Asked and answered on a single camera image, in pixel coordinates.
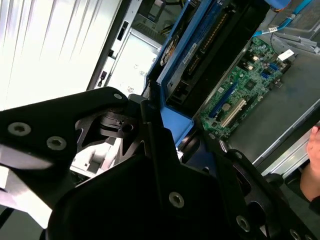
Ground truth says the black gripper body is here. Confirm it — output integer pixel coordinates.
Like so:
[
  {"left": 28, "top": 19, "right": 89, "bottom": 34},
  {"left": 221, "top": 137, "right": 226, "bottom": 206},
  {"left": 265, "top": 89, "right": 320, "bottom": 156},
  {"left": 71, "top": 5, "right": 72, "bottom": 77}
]
[{"left": 47, "top": 153, "right": 241, "bottom": 240}]

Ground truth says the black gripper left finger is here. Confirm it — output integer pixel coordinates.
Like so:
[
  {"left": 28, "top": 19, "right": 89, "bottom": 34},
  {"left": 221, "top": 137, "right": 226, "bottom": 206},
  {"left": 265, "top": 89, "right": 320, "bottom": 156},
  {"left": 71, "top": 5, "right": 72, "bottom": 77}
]
[{"left": 0, "top": 86, "right": 188, "bottom": 213}]

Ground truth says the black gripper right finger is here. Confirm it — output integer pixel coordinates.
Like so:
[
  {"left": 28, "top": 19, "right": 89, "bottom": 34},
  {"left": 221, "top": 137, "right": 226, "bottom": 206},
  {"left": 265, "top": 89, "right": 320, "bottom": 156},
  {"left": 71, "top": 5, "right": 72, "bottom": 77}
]
[{"left": 202, "top": 131, "right": 320, "bottom": 240}]

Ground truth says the hard disk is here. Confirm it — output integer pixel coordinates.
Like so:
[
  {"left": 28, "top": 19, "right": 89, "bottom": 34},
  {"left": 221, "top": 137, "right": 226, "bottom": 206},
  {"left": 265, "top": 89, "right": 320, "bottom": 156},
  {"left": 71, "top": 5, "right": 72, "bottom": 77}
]
[{"left": 146, "top": 0, "right": 271, "bottom": 171}]

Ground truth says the person's bare hand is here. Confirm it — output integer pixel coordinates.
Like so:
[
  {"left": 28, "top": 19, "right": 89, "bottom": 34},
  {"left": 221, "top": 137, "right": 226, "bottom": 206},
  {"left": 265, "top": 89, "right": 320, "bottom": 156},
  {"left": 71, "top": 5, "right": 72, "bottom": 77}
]
[{"left": 299, "top": 124, "right": 320, "bottom": 203}]

